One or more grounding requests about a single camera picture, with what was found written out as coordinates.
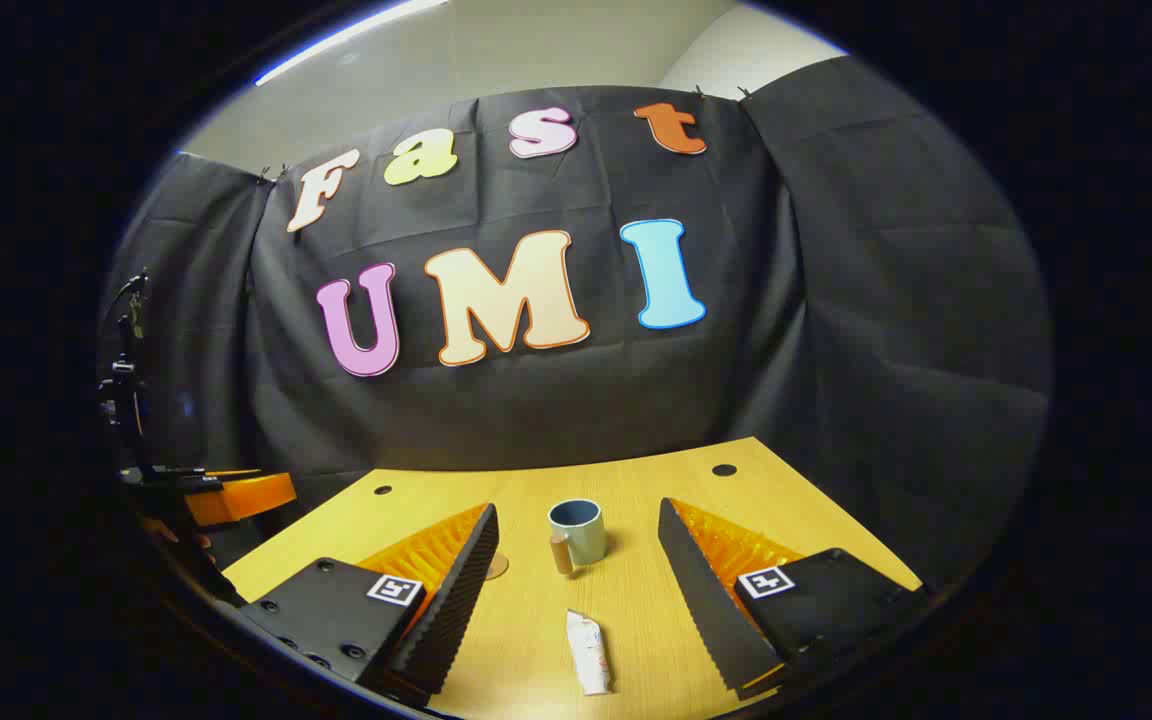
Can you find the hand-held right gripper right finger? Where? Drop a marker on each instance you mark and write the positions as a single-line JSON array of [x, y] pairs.
[[706, 600]]

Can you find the round brown coaster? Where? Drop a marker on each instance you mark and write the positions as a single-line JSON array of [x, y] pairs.
[[497, 566]]

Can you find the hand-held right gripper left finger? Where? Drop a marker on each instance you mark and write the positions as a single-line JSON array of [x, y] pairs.
[[461, 590]]

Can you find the black backdrop cloth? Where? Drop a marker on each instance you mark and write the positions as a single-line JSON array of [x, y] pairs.
[[556, 410]]

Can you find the white toothpaste tube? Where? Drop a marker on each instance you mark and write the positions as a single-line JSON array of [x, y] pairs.
[[588, 650]]

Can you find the wooden desktop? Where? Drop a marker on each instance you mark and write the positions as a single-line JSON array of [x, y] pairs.
[[626, 620]]

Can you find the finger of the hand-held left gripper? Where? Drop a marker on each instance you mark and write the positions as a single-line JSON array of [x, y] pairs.
[[246, 495]]

